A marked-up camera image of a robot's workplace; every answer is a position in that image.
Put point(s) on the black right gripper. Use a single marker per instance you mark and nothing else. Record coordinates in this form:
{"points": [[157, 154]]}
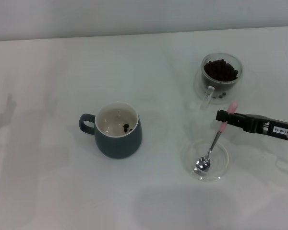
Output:
{"points": [[261, 125]]}

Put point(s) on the dark teal ceramic mug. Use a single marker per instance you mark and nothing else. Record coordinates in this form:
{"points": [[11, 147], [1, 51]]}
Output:
{"points": [[120, 143]]}

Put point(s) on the double-walled glass cup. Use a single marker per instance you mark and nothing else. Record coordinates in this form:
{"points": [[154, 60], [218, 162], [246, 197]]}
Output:
{"points": [[220, 86]]}

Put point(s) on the pile of coffee beans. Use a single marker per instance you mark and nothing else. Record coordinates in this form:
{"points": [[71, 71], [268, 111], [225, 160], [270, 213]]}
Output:
{"points": [[220, 70]]}

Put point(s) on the clear round glass dish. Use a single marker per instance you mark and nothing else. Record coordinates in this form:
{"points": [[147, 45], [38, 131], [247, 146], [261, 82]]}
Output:
{"points": [[220, 167]]}

